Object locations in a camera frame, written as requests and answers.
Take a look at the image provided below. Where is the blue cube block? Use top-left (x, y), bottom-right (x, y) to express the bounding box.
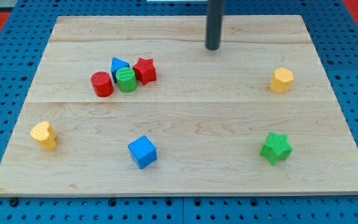
top-left (128, 135), bottom-right (157, 169)

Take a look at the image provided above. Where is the yellow heart block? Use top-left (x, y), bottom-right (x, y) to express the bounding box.
top-left (30, 121), bottom-right (57, 151)

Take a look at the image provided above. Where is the green cylinder block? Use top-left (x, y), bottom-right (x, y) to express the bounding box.
top-left (116, 67), bottom-right (137, 93)

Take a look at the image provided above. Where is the light wooden board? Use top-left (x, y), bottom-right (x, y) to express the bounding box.
top-left (0, 15), bottom-right (358, 198)

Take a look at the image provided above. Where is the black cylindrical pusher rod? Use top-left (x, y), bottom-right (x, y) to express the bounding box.
top-left (205, 0), bottom-right (225, 50)

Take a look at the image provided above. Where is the yellow hexagon block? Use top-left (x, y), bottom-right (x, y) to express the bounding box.
top-left (270, 68), bottom-right (294, 93)

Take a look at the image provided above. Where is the blue triangle block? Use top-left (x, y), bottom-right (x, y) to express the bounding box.
top-left (111, 57), bottom-right (130, 83)

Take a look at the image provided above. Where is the red cylinder block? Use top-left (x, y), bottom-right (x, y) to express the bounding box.
top-left (90, 71), bottom-right (114, 97)

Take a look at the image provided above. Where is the red star block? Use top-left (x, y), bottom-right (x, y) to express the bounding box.
top-left (132, 58), bottom-right (157, 85)

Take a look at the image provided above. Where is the green star block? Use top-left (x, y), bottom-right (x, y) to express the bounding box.
top-left (259, 131), bottom-right (293, 165)

